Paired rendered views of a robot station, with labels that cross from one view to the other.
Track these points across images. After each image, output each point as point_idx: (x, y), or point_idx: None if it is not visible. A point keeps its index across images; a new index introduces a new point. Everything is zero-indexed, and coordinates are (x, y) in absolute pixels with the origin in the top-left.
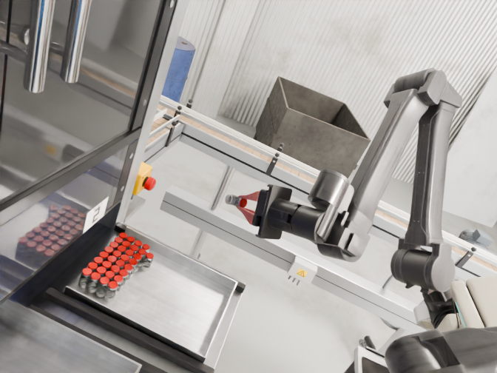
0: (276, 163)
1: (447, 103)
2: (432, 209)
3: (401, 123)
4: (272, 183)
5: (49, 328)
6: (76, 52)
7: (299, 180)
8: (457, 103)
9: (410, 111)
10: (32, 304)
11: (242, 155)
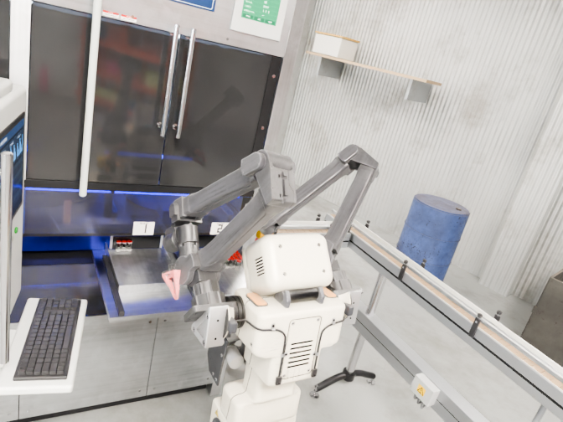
0: (410, 273)
1: (364, 165)
2: (334, 223)
3: (322, 171)
4: (403, 288)
5: (173, 261)
6: (178, 128)
7: (421, 287)
8: (372, 165)
9: (332, 166)
10: (174, 253)
11: (384, 261)
